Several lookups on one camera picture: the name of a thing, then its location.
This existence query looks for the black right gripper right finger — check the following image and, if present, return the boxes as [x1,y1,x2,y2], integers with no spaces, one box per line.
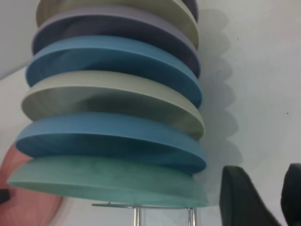
[280,162,301,226]

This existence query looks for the metal wire plate rack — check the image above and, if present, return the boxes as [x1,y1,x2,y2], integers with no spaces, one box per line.
[91,202,196,226]

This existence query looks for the blue plastic plate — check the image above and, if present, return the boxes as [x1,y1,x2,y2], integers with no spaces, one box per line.
[15,112,208,175]
[25,35,204,109]

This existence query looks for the beige plastic plate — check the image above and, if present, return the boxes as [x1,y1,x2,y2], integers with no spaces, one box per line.
[36,0,200,49]
[20,70,206,142]

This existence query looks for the dark purple plate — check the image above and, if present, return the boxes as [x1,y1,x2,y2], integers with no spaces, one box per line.
[182,0,200,21]

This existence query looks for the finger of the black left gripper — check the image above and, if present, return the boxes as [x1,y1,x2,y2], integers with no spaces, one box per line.
[0,188,10,203]

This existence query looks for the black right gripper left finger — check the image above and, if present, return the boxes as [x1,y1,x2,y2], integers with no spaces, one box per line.
[219,165,283,226]

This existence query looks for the pink plastic plate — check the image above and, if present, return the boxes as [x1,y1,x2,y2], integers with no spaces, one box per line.
[0,145,64,226]

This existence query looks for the teal green plate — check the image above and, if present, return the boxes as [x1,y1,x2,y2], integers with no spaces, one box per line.
[6,155,209,210]

